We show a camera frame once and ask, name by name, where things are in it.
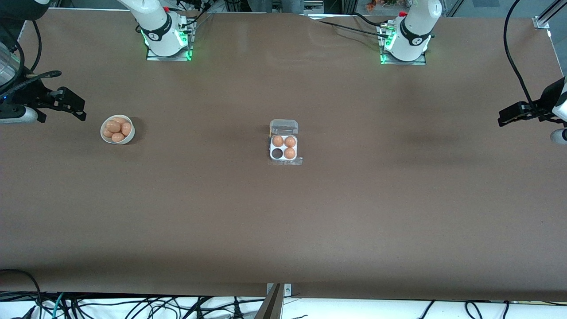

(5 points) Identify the silver mounting bracket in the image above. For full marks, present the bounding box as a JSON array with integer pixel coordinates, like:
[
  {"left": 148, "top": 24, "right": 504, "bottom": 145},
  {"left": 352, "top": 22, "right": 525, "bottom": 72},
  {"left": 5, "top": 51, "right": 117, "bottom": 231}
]
[{"left": 266, "top": 283, "right": 292, "bottom": 297}]

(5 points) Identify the white round bowl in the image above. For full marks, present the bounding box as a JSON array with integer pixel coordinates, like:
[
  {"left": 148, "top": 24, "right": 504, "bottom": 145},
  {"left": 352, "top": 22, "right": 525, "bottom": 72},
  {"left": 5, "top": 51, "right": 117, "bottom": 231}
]
[{"left": 101, "top": 115, "right": 136, "bottom": 145}]

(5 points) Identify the teal cable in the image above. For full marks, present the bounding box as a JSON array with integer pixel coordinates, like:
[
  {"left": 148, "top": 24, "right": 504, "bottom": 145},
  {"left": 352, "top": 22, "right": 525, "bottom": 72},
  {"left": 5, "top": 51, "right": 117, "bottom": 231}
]
[{"left": 52, "top": 292, "right": 66, "bottom": 319}]

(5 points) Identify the black tangled cable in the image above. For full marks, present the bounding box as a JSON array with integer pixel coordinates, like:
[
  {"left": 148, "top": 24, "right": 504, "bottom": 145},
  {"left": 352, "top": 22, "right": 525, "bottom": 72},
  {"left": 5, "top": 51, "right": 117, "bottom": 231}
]
[{"left": 66, "top": 296, "right": 266, "bottom": 319}]

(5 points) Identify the black looping cable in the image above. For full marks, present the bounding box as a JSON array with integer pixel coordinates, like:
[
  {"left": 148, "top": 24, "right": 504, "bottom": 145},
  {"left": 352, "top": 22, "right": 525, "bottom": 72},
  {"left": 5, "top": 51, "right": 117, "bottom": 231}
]
[{"left": 0, "top": 268, "right": 43, "bottom": 319}]

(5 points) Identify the aluminium frame profile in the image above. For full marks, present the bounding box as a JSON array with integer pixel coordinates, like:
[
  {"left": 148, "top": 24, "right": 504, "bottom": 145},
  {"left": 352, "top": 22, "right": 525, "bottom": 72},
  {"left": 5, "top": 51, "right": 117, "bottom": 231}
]
[{"left": 533, "top": 0, "right": 567, "bottom": 30}]

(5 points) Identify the grey camera pole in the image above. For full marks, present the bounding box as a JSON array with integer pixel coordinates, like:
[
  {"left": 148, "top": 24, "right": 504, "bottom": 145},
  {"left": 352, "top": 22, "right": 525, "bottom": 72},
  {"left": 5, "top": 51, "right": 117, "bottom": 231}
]
[{"left": 254, "top": 284, "right": 285, "bottom": 319}]

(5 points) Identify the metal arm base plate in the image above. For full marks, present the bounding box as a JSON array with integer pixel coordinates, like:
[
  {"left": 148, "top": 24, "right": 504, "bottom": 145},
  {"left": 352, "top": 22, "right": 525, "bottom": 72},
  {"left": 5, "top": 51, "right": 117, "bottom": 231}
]
[
  {"left": 146, "top": 19, "right": 194, "bottom": 62},
  {"left": 380, "top": 23, "right": 427, "bottom": 66}
]

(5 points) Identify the clear plastic egg box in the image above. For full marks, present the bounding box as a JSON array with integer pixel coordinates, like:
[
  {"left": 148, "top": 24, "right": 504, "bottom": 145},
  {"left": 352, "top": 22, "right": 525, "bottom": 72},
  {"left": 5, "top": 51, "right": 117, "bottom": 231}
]
[{"left": 268, "top": 119, "right": 303, "bottom": 167}]

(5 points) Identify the black arm base cable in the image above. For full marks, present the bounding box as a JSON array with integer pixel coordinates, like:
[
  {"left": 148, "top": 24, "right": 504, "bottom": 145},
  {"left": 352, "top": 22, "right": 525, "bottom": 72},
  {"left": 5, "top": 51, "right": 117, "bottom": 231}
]
[
  {"left": 315, "top": 19, "right": 391, "bottom": 39},
  {"left": 352, "top": 12, "right": 387, "bottom": 28},
  {"left": 176, "top": 0, "right": 214, "bottom": 28}
]

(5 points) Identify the brown table cover sheet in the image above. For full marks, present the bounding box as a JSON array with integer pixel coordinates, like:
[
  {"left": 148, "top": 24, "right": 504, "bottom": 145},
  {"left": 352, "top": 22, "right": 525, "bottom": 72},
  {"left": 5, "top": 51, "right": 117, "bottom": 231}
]
[{"left": 0, "top": 8, "right": 567, "bottom": 302}]

